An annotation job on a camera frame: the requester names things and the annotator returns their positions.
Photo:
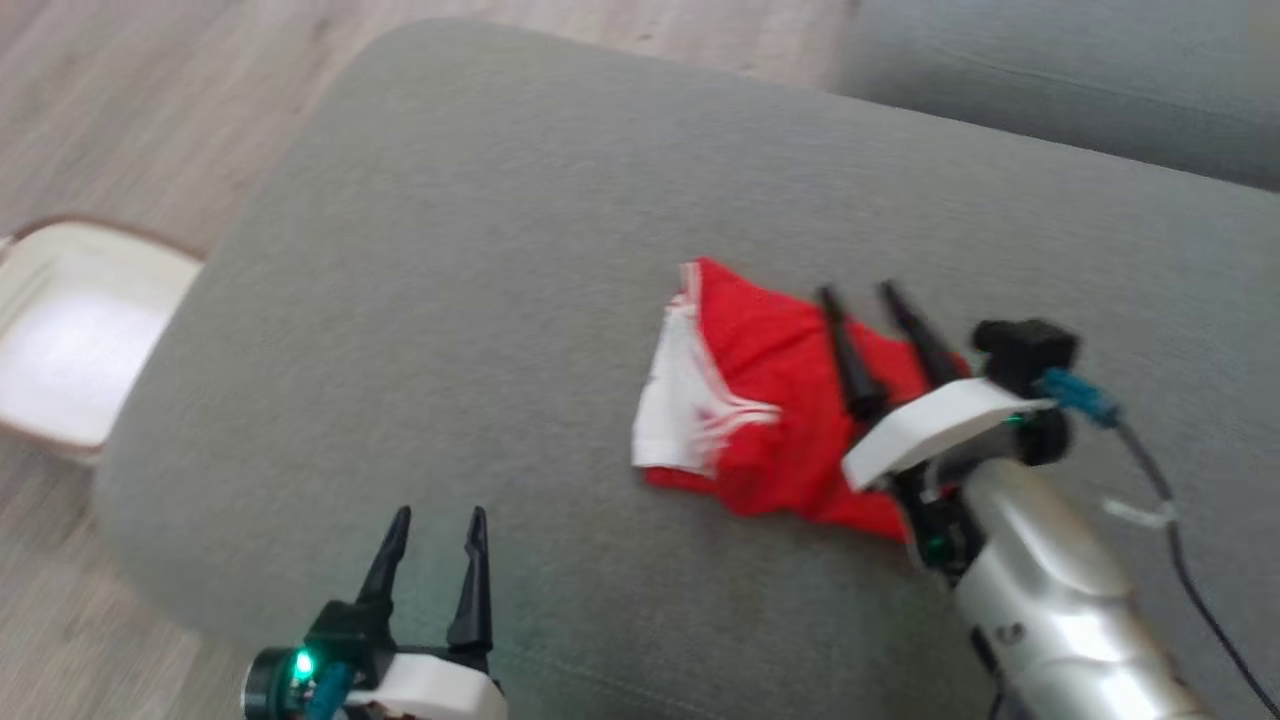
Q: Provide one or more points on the red Bulls basketball jersey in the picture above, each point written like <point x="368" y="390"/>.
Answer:
<point x="770" y="350"/>

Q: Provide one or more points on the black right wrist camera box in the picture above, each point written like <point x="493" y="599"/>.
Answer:
<point x="1025" y="350"/>

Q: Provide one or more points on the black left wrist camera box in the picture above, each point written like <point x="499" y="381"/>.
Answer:
<point x="350" y="635"/>

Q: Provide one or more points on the large grey sofa seat cushion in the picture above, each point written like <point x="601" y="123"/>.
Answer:
<point x="500" y="300"/>

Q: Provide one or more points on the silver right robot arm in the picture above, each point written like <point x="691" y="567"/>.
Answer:
<point x="1060" y="600"/>

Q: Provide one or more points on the white laundry basket brown rim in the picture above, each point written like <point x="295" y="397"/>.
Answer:
<point x="80" y="350"/>

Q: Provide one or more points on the small grey sofa cushion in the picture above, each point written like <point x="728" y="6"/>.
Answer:
<point x="1050" y="70"/>

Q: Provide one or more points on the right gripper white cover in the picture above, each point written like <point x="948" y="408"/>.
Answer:
<point x="930" y="430"/>

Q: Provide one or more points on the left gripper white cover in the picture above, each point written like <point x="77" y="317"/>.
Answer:
<point x="430" y="690"/>

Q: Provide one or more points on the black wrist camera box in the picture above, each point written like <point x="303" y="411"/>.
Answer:
<point x="1025" y="350"/>
<point x="350" y="635"/>

